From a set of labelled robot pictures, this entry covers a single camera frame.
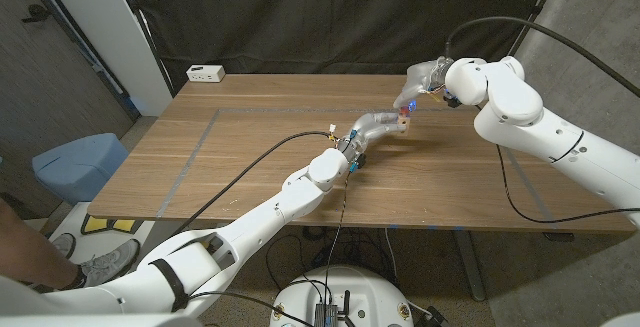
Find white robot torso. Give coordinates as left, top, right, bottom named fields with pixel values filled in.
left=269, top=265, right=415, bottom=327

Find person's bare leg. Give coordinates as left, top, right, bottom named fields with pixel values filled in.
left=0, top=199, right=86, bottom=291

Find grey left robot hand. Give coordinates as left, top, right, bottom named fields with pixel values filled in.
left=337, top=111, right=409, bottom=164

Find blue stool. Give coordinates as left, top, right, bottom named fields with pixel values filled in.
left=32, top=132, right=130, bottom=206

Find tangled black floor cables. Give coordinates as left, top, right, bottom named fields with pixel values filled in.
left=264, top=225, right=396, bottom=288

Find grey electronics box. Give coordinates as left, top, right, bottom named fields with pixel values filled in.
left=313, top=302, right=340, bottom=327

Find black curtain backdrop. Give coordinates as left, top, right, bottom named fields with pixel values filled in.
left=122, top=0, right=556, bottom=93

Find grey table leg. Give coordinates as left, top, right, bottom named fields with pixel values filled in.
left=452, top=230, right=487, bottom=302

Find black curtain frame pole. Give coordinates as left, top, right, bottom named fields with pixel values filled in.
left=507, top=0, right=569, bottom=58
left=117, top=0, right=176, bottom=98

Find white power strip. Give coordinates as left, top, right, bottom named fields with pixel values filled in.
left=185, top=64, right=226, bottom=84

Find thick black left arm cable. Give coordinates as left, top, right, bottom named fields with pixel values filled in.
left=172, top=130, right=337, bottom=236

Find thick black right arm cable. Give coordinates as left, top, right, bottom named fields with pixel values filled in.
left=444, top=15, right=640, bottom=99

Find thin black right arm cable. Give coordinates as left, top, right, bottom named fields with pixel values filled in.
left=494, top=144, right=640, bottom=225

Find yellow and black mat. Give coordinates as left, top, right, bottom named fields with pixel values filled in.
left=80, top=214, right=139, bottom=236

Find white floor base plate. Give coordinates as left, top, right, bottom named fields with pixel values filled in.
left=47, top=201, right=156, bottom=263

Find white floor cable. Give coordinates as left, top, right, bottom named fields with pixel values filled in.
left=383, top=227, right=399, bottom=281

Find black door handle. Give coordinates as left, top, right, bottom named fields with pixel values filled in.
left=20, top=4, right=51, bottom=23

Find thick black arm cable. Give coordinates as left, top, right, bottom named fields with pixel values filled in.
left=444, top=15, right=640, bottom=99
left=172, top=130, right=337, bottom=236

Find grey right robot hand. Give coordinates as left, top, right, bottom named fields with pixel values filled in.
left=392, top=56, right=455, bottom=116

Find grey sneaker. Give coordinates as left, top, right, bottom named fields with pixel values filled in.
left=77, top=239, right=141, bottom=288
left=48, top=232, right=77, bottom=261

